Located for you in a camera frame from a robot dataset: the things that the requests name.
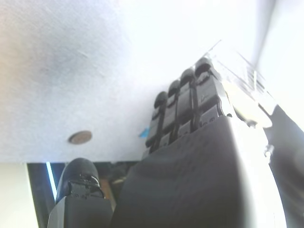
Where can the blue block with two holes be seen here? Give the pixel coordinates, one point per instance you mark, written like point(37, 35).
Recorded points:
point(144, 133)

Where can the orange swirl cookie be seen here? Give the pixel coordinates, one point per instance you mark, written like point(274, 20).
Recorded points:
point(80, 137)

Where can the robot body column light strip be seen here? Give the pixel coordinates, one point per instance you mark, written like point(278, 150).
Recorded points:
point(50, 175)

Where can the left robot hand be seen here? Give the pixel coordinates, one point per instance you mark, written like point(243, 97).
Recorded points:
point(190, 178)

